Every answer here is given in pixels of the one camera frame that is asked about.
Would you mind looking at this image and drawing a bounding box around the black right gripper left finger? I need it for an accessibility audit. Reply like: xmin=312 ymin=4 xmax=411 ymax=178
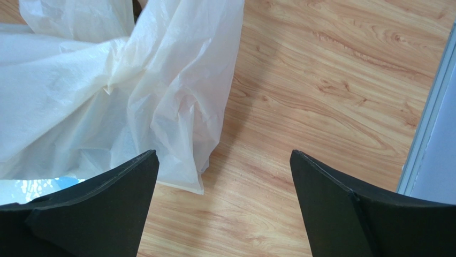
xmin=1 ymin=150 xmax=159 ymax=256

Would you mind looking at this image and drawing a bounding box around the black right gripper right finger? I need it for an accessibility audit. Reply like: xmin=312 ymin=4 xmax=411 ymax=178
xmin=290 ymin=150 xmax=455 ymax=256

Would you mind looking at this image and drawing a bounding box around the translucent white plastic bag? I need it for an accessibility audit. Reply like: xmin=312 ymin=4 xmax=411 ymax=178
xmin=1 ymin=1 xmax=245 ymax=194

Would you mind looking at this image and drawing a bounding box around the cream and blue ceramic plate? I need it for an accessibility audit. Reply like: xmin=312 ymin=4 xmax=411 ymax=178
xmin=1 ymin=177 xmax=85 ymax=205

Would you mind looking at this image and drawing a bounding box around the aluminium frame rail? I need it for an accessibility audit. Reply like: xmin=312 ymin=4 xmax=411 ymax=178
xmin=397 ymin=23 xmax=455 ymax=196

